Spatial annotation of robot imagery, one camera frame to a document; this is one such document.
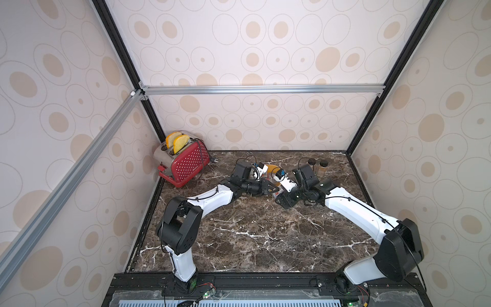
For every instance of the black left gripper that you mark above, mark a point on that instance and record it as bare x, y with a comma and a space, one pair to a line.
261, 187

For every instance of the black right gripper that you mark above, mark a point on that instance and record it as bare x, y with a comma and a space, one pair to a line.
288, 197

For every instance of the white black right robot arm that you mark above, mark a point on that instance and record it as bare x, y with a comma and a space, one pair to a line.
400, 247

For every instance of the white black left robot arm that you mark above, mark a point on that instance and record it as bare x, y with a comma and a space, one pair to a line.
179, 226

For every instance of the yellow plastic storage tray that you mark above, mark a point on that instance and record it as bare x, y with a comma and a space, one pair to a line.
274, 173

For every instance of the brown spice jar right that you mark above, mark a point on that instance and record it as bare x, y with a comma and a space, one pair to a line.
323, 164

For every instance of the red polka dot toaster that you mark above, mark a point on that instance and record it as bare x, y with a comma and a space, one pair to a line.
180, 168

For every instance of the yellow toast slice right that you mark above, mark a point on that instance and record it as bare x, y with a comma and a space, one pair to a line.
180, 142

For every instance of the yellow toast slice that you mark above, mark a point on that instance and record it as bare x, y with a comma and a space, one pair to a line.
180, 142
171, 138

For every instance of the yellow toast slice left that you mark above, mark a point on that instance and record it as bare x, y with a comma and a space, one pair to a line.
171, 138

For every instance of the horizontal aluminium frame bar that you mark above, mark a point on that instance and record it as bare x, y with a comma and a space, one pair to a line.
261, 89

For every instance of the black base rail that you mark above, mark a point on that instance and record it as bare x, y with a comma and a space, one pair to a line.
260, 289

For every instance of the diagonal aluminium frame bar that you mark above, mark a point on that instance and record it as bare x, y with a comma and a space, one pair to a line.
28, 238

